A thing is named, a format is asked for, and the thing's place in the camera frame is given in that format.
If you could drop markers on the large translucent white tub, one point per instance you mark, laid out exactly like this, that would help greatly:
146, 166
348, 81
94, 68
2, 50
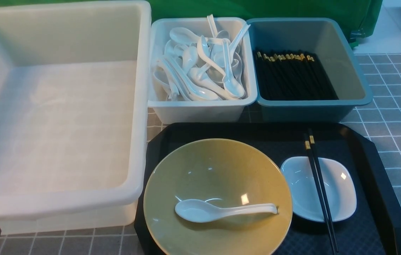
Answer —
73, 106

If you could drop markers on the white soup spoon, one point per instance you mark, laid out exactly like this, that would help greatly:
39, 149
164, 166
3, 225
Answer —
198, 211

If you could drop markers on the yellow noodle bowl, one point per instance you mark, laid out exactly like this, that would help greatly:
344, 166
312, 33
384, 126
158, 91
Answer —
224, 173

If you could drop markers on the white spoon long front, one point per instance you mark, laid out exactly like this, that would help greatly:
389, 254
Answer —
198, 93

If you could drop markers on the small white square dish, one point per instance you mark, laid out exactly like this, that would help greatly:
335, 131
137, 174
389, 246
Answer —
339, 186

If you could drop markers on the small white plastic bin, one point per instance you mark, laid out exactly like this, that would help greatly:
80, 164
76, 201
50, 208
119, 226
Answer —
204, 65

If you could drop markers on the white spoon top left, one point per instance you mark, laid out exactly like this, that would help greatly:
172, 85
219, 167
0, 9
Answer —
185, 36

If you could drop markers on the green cloth backdrop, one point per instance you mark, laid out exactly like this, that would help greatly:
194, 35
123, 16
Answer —
356, 18

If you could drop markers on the white spoon front right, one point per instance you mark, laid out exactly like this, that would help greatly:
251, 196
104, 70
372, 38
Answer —
231, 85

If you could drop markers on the pile of black chopsticks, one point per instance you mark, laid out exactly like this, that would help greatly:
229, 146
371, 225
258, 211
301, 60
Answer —
292, 76

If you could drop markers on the teal plastic bin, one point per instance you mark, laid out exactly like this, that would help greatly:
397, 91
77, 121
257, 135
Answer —
323, 37

